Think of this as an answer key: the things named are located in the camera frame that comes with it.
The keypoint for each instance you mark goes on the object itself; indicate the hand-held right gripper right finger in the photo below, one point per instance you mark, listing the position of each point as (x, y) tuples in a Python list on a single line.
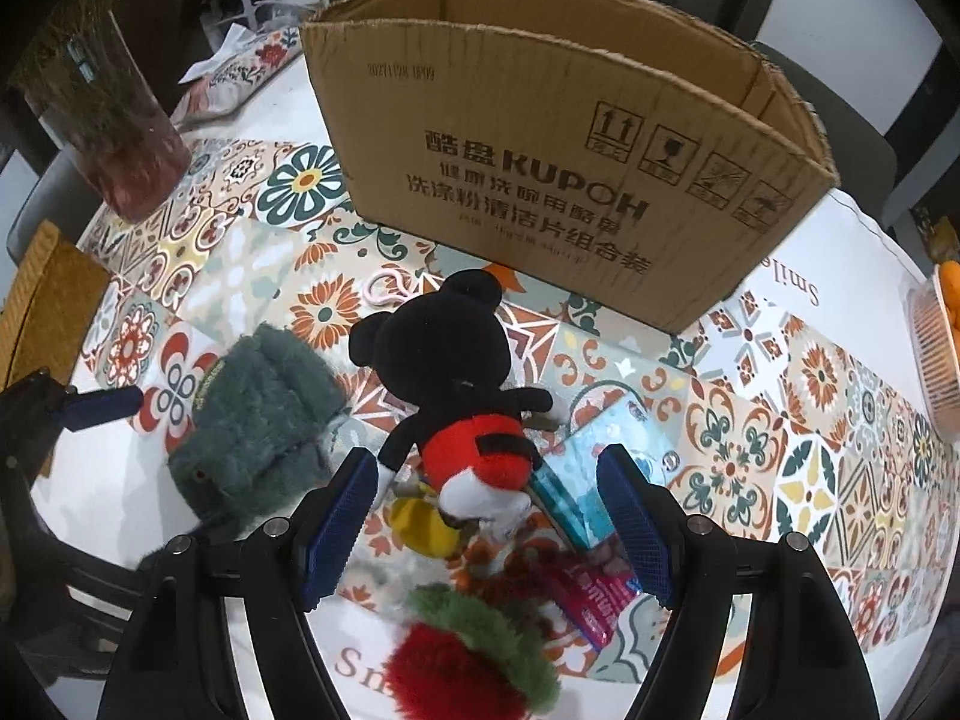
[(634, 519)]

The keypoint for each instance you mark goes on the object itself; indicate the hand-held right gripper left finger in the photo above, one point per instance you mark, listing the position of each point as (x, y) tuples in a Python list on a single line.
[(349, 511)]

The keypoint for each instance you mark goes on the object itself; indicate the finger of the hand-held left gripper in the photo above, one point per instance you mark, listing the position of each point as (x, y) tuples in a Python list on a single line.
[(105, 405)]

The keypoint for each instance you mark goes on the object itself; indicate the teal blue carton box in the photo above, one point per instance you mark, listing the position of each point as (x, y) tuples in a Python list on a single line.
[(585, 465)]

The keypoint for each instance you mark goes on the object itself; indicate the grey-green fuzzy plush hat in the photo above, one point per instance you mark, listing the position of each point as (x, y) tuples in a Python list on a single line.
[(255, 420)]

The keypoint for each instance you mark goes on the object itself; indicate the black and red mouse plush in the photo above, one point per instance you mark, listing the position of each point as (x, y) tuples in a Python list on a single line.
[(439, 360)]

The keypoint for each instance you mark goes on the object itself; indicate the red and green fuzzy plush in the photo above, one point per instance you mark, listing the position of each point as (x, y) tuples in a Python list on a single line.
[(457, 667)]

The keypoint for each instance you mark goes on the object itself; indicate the brown cardboard box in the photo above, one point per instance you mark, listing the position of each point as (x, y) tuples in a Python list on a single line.
[(540, 187)]

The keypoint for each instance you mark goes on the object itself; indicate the pink tissue packet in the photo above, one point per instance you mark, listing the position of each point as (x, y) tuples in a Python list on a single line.
[(592, 600)]

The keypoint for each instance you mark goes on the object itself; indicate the woven tan chair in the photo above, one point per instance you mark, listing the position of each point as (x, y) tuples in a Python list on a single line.
[(52, 300)]

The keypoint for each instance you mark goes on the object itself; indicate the grey upholstered chair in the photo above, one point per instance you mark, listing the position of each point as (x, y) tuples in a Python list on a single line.
[(45, 199), (832, 127)]

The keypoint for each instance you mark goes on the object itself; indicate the glass vase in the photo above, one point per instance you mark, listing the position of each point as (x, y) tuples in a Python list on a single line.
[(127, 157)]

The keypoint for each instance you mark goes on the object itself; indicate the white slatted fruit basket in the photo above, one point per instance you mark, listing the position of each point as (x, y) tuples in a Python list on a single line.
[(934, 367)]

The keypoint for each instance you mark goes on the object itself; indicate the floral tissue box cover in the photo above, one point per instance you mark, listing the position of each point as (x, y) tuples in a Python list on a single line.
[(247, 71)]

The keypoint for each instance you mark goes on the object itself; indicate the pile of oranges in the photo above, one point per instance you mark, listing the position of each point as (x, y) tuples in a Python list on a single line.
[(949, 292)]

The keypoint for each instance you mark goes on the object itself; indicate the white shoe rack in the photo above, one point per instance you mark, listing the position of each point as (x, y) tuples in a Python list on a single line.
[(244, 0)]

